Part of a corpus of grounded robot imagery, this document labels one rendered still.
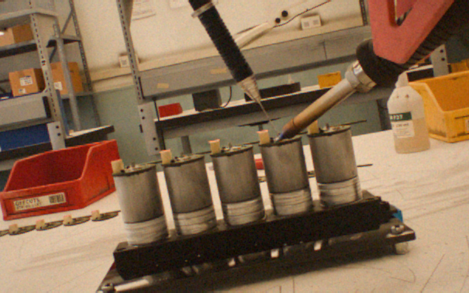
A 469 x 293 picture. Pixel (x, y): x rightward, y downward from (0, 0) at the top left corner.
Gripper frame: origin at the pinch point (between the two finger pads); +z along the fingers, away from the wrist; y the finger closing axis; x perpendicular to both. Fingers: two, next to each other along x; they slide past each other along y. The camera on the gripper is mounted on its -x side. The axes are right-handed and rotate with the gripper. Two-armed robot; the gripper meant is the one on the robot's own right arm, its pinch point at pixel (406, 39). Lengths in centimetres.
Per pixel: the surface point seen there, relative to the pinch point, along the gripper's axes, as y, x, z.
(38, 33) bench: -120, -225, 78
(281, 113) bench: -183, -128, 88
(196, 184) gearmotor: 3.4, -7.6, 10.5
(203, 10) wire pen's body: 2.8, -9.9, 1.5
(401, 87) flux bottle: -27.6, -11.2, 10.2
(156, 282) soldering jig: 8.0, -4.9, 13.3
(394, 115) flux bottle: -26.7, -10.6, 12.8
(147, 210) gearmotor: 5.5, -8.9, 12.3
